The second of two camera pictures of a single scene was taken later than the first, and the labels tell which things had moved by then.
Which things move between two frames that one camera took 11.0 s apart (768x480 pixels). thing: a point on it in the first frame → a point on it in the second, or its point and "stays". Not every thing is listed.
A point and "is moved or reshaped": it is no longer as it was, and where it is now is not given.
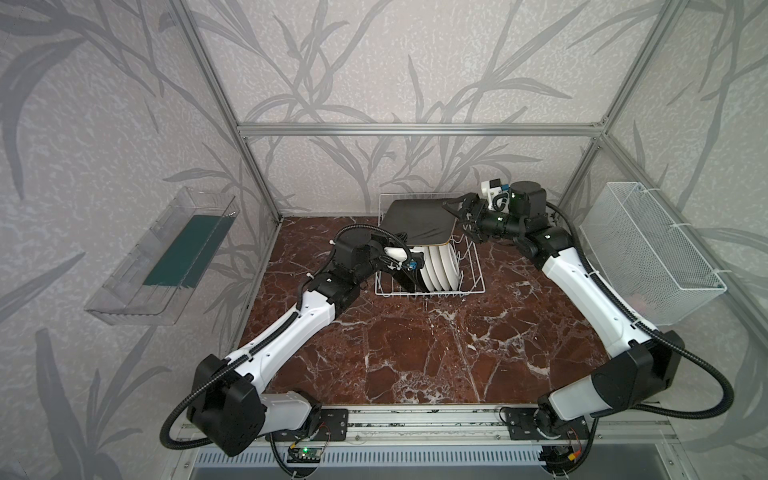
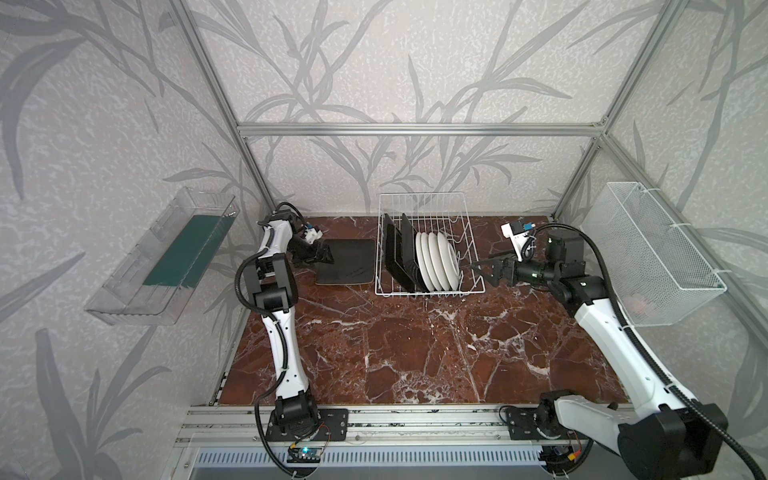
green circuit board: [304, 455] stays
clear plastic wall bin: [153, 284] stays
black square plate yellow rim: [424, 221] is moved or reshaped
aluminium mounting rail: [486, 426] stays
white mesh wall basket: [645, 256] stays
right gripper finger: [471, 228] → [491, 275]
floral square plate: [419, 258] is moved or reshaped
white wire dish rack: [423, 247] stays
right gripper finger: [465, 206] → [491, 267]
